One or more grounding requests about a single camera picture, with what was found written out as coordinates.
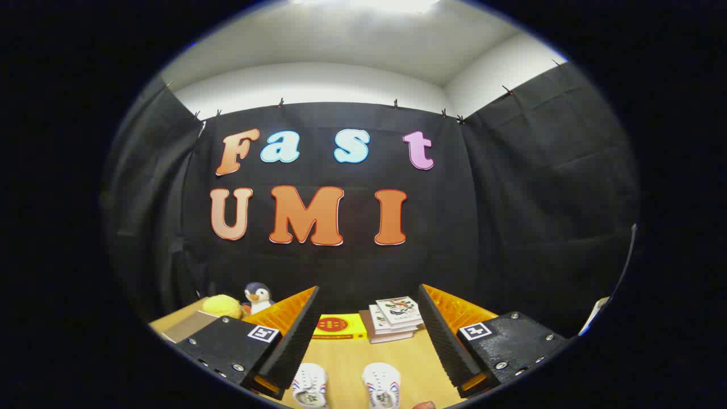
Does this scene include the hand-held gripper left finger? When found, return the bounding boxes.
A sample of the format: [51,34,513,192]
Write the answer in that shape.
[175,286,323,401]

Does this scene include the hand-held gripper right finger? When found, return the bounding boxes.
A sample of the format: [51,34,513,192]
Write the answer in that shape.
[417,283,570,398]

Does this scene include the white striped shoe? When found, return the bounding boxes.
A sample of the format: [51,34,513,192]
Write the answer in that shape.
[291,363,329,409]
[362,362,402,409]

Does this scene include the beige fabric storage box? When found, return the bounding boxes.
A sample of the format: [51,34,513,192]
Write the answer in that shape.
[161,310,222,344]

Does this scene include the yellow flat box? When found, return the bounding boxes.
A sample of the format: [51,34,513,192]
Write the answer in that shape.
[311,314,369,341]

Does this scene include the white illustrated cover book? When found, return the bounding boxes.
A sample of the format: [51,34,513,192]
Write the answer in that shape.
[375,296,424,327]
[368,304,421,336]

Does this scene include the penguin plush toy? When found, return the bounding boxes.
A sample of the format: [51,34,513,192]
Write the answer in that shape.
[243,282,275,315]

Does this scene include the yellow round plush toy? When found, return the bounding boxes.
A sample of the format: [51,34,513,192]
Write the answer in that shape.
[202,294,245,320]

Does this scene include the black backdrop cloth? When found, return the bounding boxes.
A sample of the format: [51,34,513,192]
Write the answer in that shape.
[101,61,641,339]

